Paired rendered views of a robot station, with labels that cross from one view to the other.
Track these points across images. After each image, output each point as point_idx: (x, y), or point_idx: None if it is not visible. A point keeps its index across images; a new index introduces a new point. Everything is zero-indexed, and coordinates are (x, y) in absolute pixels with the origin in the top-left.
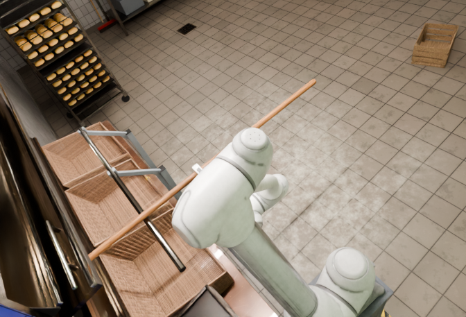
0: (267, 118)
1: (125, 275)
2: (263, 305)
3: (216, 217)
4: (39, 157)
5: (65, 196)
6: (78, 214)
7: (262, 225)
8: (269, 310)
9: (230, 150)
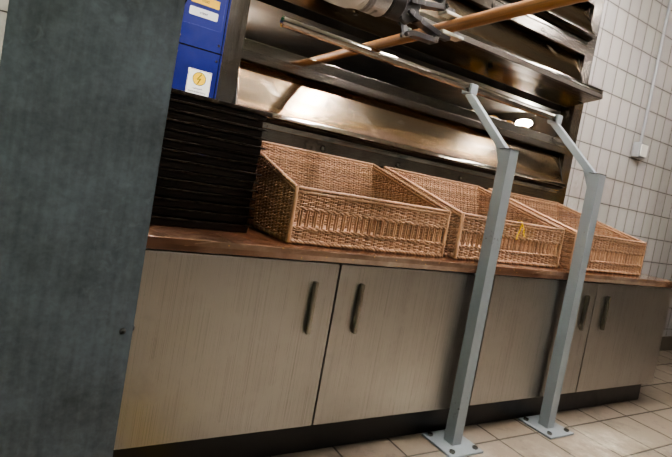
0: None
1: (342, 192)
2: (215, 239)
3: None
4: (464, 38)
5: (458, 158)
6: (437, 177)
7: None
8: (199, 238)
9: None
